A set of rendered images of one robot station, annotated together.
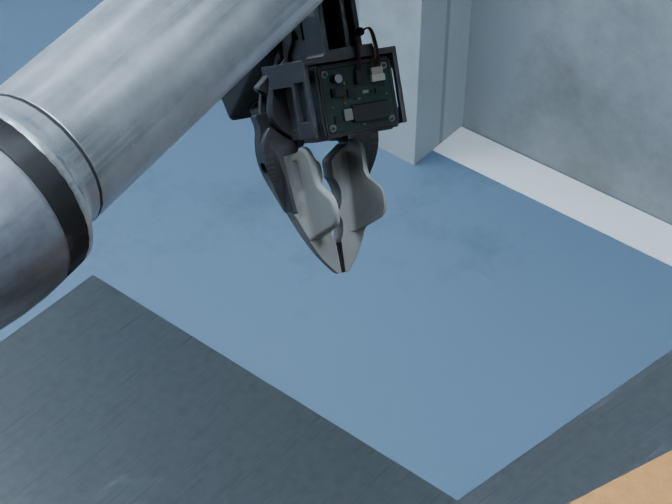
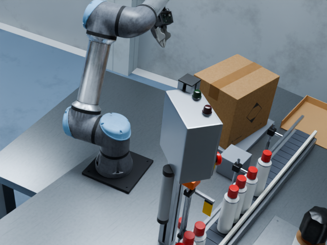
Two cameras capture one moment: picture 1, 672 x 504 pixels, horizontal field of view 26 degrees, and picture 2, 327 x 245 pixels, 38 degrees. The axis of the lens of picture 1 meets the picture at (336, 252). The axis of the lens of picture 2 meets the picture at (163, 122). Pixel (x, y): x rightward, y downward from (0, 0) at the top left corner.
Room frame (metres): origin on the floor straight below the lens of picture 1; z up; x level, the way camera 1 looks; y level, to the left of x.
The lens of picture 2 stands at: (-1.14, 0.55, 2.18)
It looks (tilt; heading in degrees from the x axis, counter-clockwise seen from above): 37 degrees down; 343
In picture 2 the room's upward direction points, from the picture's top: 6 degrees clockwise
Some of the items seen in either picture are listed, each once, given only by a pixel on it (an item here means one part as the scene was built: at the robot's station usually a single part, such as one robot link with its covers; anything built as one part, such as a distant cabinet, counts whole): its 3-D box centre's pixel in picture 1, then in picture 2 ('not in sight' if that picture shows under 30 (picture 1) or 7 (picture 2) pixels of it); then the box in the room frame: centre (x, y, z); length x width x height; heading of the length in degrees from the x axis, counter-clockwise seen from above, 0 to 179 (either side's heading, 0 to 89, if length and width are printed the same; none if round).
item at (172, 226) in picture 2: not in sight; (176, 170); (-0.11, 0.17, 1.16); 0.04 x 0.04 x 0.67; 40
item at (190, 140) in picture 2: not in sight; (189, 134); (-0.19, 0.18, 1.38); 0.17 x 0.10 x 0.19; 5
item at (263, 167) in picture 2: not in sight; (261, 173); (0.02, -0.22, 0.98); 0.05 x 0.05 x 0.20
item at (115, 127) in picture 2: not in sight; (113, 133); (0.29, 0.30, 1.01); 0.13 x 0.12 x 0.14; 57
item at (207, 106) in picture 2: not in sight; (207, 109); (-0.23, 0.15, 1.49); 0.03 x 0.03 x 0.02
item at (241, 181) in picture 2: not in sight; (236, 199); (-0.09, -0.07, 0.98); 0.05 x 0.05 x 0.20
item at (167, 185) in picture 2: not in sight; (165, 195); (-0.22, 0.23, 1.18); 0.04 x 0.04 x 0.21
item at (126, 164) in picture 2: not in sight; (114, 156); (0.29, 0.29, 0.89); 0.15 x 0.15 x 0.10
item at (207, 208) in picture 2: not in sight; (207, 207); (-0.21, 0.09, 1.09); 0.03 x 0.01 x 0.06; 40
